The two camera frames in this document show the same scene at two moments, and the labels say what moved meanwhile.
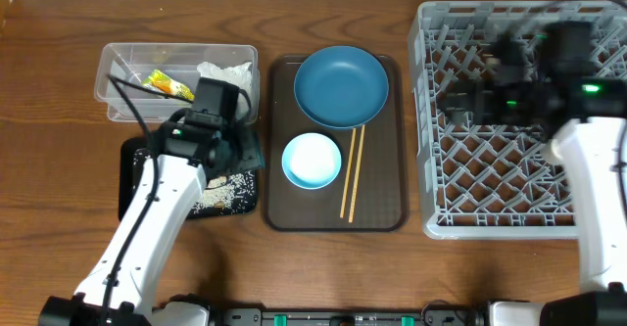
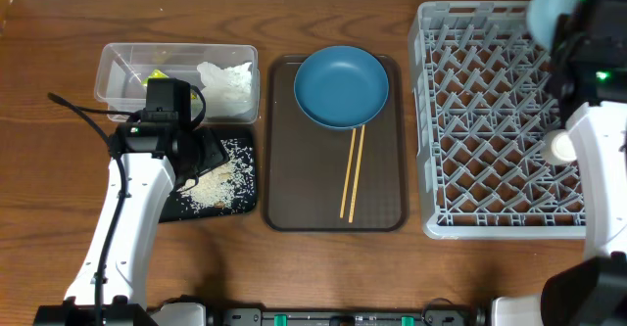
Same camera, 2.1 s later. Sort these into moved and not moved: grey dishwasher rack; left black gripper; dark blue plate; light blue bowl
Moved: light blue bowl; left black gripper
Not moved: dark blue plate; grey dishwasher rack
